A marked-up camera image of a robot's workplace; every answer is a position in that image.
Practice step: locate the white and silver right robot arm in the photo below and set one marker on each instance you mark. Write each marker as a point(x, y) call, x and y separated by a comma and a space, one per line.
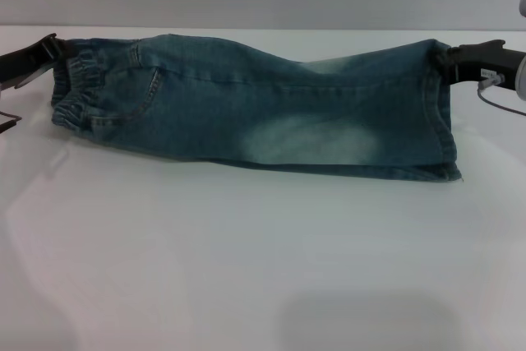
point(522, 75)

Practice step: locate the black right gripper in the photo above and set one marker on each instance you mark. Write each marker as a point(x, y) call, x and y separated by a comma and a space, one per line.
point(487, 61)

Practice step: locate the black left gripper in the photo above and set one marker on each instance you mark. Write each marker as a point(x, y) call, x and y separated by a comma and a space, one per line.
point(20, 63)

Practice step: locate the blue denim shorts with cartoon print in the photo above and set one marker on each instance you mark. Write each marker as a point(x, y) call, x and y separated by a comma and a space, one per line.
point(255, 112)

